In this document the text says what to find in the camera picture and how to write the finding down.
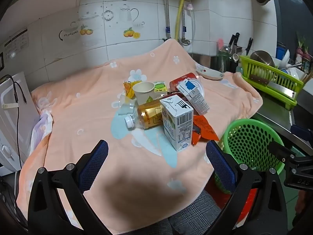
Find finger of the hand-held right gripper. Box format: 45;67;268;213
291;124;313;141
267;141;297;167

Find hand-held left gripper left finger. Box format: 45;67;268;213
27;139;109;235

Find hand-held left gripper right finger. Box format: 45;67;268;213
205;139;289;235

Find green plastic basket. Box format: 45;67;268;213
215;118;285;194

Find orange snack wrapper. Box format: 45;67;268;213
191;116;220;146

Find large white milk carton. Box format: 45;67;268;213
160;95;194;151

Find clear plastic cup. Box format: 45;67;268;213
117;93;136;116

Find small blue white carton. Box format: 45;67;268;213
176;80;210;115

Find gold label drink bottle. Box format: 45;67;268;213
124;101;165;129

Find yellow snack wrapper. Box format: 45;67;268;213
123;81;136;99

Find beige paper cup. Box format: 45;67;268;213
132;81;156;106

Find red cartoon snack can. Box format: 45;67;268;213
170;73;205;99

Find yellow green juice box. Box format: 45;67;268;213
154;81;168;95

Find red plastic stool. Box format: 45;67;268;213
204;182;258;228

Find peach flower print blanket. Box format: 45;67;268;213
16;39;263;234

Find bundle of wooden chopsticks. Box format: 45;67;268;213
302;67;313;84

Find person's grey plaid trousers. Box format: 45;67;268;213
156;190;222;235

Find pale purple cloth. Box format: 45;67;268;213
31;110;54;153

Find steel ladle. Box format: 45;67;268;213
279;63;303;70

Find sprouting red onion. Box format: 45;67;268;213
296;32;305;57
304;38;313;60

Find blue plastic container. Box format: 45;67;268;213
276;43;286;59

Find steel mixing bowl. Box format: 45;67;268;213
249;50;275;68

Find lime green dish rack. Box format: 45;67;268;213
238;55;305;110

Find small white dish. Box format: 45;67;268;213
196;68;224;80

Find white appliance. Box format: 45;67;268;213
0;72;41;174

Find steel cleaver wooden handle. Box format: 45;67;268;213
249;75;297;101

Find black cable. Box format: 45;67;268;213
0;75;27;167

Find thin white hose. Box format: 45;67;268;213
189;5;196;53

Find wall instruction label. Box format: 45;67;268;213
4;28;28;61

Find yellow gas hose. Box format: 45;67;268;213
174;0;187;41

